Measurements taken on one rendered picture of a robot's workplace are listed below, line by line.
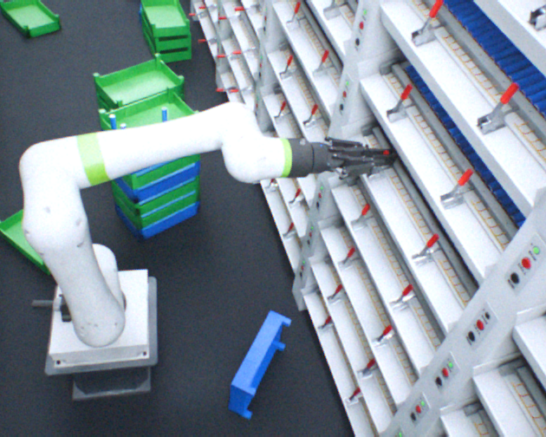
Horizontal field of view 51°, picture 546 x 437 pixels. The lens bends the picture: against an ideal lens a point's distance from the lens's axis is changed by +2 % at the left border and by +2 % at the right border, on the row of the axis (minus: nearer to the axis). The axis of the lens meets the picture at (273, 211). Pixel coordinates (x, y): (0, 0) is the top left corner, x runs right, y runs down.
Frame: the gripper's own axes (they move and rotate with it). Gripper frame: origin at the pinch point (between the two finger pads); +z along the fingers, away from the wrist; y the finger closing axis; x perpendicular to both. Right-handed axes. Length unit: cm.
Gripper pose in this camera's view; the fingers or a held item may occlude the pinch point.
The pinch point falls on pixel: (380, 157)
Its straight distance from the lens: 143.5
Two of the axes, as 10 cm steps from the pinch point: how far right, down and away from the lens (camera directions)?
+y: 2.8, 7.4, -6.1
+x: 2.5, -6.7, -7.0
